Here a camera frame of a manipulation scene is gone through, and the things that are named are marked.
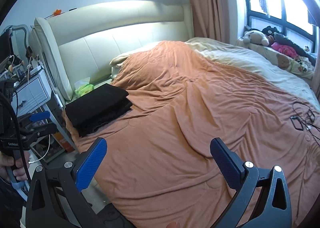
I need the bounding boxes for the orange bed blanket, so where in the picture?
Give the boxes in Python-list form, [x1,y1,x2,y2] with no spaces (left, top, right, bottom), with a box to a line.
[64,39,319,227]

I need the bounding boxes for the peach curtain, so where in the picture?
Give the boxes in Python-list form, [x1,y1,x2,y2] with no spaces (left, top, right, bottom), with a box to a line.
[190,0,228,42]

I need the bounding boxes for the black cables on bed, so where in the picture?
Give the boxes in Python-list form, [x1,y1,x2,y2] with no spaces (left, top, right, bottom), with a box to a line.
[289,101,320,147]

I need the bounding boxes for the green tissue pack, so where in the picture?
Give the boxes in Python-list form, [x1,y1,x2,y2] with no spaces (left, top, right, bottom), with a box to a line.
[74,77,94,98]

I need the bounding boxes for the window with dark frame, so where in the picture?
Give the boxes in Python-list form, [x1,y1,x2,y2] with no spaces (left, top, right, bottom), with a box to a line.
[246,0,319,52]

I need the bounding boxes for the white bedside drawer cabinet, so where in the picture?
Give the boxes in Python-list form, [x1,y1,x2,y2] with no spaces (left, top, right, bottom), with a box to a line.
[11,67,62,118]

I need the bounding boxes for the cream padded headboard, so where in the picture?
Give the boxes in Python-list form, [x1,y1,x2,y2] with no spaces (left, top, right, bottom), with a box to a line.
[29,0,194,103]

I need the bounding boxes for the folded black garment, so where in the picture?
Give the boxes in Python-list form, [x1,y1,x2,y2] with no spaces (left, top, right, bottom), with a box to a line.
[65,84,132,137]

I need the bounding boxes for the black cable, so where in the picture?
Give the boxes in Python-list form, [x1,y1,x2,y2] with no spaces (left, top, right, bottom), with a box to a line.
[0,91,32,184]

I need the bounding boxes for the pile of plush toys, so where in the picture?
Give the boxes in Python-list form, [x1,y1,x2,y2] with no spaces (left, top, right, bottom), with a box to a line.
[236,26,316,80]

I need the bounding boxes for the left hand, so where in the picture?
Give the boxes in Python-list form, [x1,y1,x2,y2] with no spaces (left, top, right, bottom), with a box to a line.
[0,150,30,184]

